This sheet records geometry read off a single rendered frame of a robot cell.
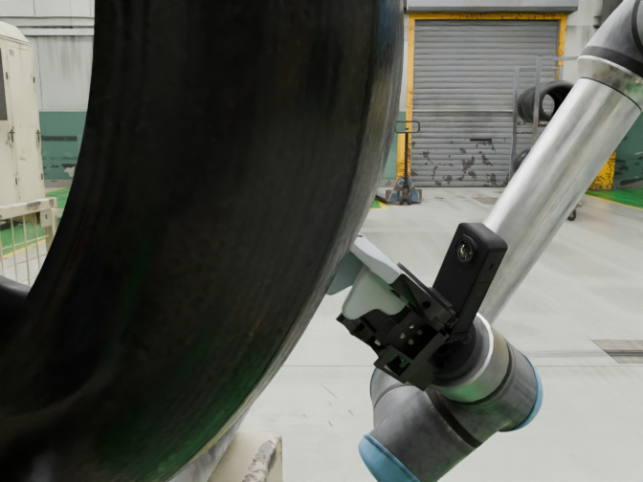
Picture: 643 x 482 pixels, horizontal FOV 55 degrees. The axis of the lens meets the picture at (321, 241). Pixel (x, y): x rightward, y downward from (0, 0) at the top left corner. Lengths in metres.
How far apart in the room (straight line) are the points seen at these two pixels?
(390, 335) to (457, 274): 0.09
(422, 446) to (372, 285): 0.27
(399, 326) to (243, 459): 0.17
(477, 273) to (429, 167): 11.20
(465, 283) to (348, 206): 0.34
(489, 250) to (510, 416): 0.24
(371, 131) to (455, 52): 11.65
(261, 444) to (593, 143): 0.53
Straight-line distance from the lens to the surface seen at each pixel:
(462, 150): 11.86
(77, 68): 12.46
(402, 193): 8.95
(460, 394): 0.65
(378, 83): 0.24
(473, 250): 0.56
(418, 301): 0.51
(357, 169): 0.24
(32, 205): 1.10
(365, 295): 0.50
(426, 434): 0.72
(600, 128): 0.82
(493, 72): 12.02
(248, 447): 0.53
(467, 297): 0.58
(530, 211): 0.80
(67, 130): 12.44
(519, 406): 0.72
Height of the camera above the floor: 1.12
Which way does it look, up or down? 11 degrees down
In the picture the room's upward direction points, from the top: straight up
